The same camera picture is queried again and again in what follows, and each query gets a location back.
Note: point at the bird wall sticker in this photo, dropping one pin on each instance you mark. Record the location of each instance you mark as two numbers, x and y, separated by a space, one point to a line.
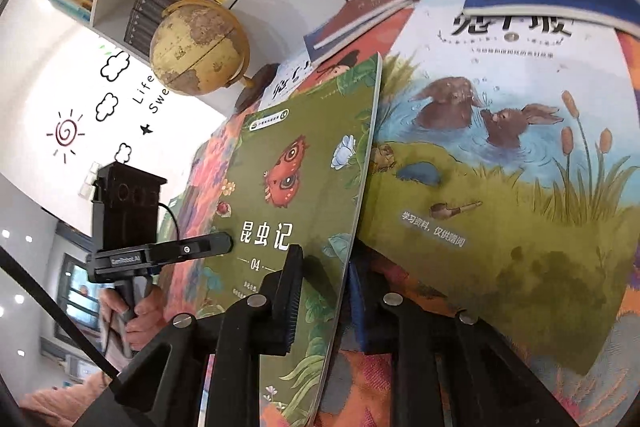
146 129

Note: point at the white wall switch panel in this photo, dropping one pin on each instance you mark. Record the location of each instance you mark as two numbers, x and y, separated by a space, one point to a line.
90 182

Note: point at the window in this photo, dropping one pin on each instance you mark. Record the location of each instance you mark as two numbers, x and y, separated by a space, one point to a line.
75 287

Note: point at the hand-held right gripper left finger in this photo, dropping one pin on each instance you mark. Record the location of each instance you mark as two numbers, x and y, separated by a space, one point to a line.
287 307

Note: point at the tree wall sticker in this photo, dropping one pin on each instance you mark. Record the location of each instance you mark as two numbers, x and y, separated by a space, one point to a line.
107 49

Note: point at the olive green moth book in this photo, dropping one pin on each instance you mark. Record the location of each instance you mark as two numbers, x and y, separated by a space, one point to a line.
300 167

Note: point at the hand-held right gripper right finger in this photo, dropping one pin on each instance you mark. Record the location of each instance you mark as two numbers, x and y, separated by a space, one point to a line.
362 307

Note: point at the person's left forearm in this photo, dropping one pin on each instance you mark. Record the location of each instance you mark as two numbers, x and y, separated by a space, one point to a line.
65 399

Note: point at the blue eagle cover book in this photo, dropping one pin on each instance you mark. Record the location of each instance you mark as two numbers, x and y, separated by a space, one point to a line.
320 44

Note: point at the lettering wall sticker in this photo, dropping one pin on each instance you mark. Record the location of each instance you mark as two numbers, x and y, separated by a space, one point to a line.
150 99

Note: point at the cloud wall sticker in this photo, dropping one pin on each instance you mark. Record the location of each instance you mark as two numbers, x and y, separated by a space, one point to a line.
123 152
115 66
106 107

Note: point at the orange floral cloth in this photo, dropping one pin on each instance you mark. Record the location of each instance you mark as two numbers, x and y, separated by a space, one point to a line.
360 387

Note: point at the person's left hand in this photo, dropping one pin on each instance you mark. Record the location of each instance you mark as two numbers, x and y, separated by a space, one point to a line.
147 317

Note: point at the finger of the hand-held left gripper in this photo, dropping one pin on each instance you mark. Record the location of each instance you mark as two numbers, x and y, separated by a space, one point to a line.
200 247

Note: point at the antique tan globe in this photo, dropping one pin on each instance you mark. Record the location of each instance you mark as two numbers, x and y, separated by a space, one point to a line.
195 47

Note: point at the white book pond rabbits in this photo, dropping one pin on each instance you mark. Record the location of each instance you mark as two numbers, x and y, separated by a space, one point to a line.
500 187

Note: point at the sun wall sticker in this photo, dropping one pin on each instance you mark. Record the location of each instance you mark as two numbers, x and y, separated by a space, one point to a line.
65 132

